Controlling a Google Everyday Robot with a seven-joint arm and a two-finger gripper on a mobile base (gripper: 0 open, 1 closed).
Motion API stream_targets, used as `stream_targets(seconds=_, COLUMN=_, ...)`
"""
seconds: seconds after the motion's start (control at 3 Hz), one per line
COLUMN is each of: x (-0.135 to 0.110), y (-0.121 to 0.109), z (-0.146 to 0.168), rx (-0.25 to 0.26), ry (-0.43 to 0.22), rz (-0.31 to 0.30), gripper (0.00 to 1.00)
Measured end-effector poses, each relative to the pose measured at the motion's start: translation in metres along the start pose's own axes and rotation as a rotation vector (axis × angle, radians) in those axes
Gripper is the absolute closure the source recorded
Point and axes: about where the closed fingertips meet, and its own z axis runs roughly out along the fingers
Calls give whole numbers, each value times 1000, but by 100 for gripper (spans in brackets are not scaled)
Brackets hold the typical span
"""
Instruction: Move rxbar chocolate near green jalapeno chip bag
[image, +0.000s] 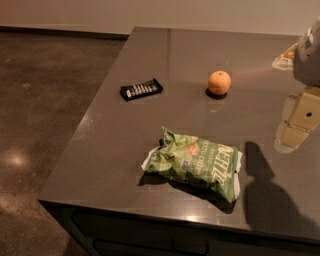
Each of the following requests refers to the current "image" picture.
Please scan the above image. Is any black rxbar chocolate bar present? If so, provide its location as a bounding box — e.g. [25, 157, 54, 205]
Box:
[120, 78, 163, 101]

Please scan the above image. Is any orange fruit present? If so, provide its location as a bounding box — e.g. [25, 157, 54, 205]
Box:
[208, 71, 231, 96]

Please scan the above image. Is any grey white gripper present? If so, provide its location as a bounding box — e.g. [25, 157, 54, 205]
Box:
[274, 17, 320, 153]

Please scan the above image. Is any pale snack wrapper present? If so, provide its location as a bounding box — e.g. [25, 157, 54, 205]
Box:
[272, 43, 298, 71]

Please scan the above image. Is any green jalapeno chip bag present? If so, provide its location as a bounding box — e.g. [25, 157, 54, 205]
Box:
[142, 128, 242, 203]

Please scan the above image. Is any dark counter cabinet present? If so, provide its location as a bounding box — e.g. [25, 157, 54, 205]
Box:
[39, 199, 320, 256]

